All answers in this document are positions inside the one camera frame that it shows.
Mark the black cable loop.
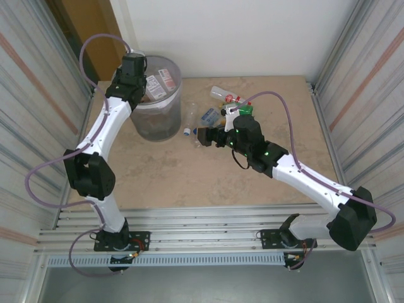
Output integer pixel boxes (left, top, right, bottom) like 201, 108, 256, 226
232, 148, 253, 170

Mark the green plastic bottle yellow cap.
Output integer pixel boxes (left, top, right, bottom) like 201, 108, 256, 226
220, 101, 254, 116

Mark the clear plastic bin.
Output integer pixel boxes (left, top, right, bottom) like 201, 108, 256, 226
112, 55, 183, 142

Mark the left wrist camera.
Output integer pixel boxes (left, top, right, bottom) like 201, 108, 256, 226
128, 48, 148, 64

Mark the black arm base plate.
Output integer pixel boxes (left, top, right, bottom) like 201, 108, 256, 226
260, 229, 316, 251
93, 230, 151, 253

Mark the brown wooden door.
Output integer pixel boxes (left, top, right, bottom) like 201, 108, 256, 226
46, 0, 107, 85

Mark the clear bottle blue Pepsi label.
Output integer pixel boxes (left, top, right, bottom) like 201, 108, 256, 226
191, 126, 203, 148

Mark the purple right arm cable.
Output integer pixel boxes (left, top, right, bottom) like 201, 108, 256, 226
232, 90, 397, 271

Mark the white slotted cable duct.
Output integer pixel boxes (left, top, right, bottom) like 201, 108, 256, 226
46, 254, 287, 268

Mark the clear water bottle blue print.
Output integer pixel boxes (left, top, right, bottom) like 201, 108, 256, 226
199, 107, 222, 125

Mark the white bottle red label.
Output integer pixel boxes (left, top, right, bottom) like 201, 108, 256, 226
210, 85, 253, 107

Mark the clear slim bottle white cap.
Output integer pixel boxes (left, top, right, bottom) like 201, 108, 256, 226
183, 102, 199, 138

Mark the aluminium rail frame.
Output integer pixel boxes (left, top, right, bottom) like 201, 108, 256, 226
33, 204, 379, 254

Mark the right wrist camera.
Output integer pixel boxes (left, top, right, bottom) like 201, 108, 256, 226
220, 105, 242, 132

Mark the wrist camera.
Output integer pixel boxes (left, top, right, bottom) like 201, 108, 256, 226
220, 105, 242, 132
128, 48, 148, 64

